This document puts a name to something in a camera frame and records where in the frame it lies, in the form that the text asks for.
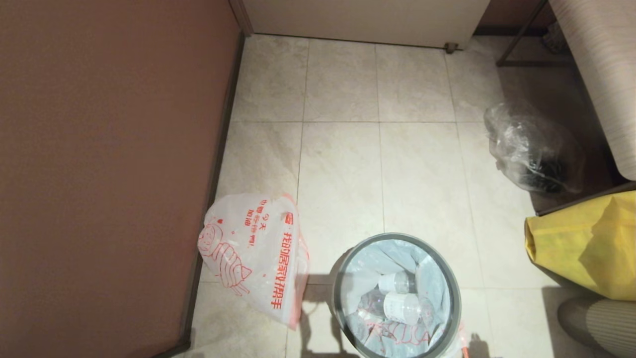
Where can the small metal door stop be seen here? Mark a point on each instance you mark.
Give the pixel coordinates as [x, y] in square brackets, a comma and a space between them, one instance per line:
[451, 47]

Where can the grey round trash bin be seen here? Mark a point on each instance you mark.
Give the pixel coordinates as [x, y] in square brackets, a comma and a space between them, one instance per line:
[338, 288]

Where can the dark metal furniture frame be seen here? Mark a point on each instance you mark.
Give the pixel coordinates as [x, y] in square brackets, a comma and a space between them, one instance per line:
[534, 63]

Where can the white red-printed plastic bag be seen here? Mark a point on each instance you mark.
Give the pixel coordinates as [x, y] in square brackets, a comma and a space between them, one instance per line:
[367, 263]
[258, 258]

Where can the small woven basket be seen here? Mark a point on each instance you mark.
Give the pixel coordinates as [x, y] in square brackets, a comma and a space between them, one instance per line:
[554, 39]

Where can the yellow fabric bag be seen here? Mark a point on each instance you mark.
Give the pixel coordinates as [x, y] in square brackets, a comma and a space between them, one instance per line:
[571, 243]

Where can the white door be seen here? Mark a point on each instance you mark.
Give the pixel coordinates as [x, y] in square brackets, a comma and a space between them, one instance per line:
[367, 20]

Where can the clear bag with dark contents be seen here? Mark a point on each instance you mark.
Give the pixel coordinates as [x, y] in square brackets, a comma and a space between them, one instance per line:
[526, 149]

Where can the large clear labelled plastic bottle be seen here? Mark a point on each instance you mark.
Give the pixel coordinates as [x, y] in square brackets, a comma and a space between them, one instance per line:
[400, 307]

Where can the small clear plastic bottle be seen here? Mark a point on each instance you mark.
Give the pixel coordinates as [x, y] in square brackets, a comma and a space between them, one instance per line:
[395, 282]

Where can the grey ribbed round object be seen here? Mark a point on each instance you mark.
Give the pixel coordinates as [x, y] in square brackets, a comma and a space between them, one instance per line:
[606, 328]

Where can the dark furniture frame bar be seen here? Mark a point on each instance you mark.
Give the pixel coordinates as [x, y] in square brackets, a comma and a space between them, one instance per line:
[586, 199]

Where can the beige striped upholstered seat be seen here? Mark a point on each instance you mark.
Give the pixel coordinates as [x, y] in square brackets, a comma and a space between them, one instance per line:
[606, 74]

